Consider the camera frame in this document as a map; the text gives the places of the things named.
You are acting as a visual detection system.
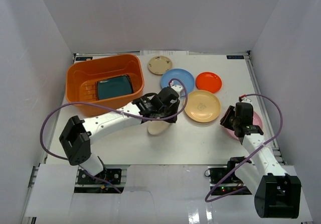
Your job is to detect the cream round plate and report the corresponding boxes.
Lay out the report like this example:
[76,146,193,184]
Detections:
[147,121,171,136]

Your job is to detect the pink round plate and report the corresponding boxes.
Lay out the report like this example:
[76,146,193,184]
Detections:
[225,111,263,141]

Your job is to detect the yellow round plate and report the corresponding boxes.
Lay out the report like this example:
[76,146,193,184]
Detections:
[184,90,221,123]

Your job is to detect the blue round plate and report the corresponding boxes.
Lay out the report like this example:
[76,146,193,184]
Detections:
[160,68,195,93]

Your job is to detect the teal square plate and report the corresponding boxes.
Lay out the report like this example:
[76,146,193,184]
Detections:
[96,74,133,100]

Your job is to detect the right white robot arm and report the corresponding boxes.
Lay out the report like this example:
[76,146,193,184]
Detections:
[220,102,301,218]

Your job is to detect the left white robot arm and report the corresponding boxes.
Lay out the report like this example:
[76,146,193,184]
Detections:
[59,85,183,183]

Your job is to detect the orange plastic bin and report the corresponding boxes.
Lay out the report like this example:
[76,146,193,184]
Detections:
[65,54,144,109]

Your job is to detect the small beige floral plate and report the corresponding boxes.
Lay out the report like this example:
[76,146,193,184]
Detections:
[147,55,173,75]

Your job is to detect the orange round plate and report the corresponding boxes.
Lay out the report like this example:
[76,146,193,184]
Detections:
[196,72,223,93]

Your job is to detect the white paper sheets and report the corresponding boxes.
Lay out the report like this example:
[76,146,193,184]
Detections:
[139,50,202,56]

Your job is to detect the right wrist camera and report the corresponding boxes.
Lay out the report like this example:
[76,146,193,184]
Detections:
[239,95,253,105]

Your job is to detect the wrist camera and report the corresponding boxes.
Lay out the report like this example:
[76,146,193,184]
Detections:
[169,81,186,97]
[239,95,253,105]

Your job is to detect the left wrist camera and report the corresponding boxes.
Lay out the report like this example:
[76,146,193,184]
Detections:
[169,81,186,97]

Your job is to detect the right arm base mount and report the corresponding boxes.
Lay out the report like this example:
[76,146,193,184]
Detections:
[204,158,254,196]

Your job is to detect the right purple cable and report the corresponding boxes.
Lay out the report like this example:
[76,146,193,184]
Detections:
[204,93,284,203]

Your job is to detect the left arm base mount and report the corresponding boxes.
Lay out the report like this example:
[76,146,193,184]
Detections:
[74,168,125,194]

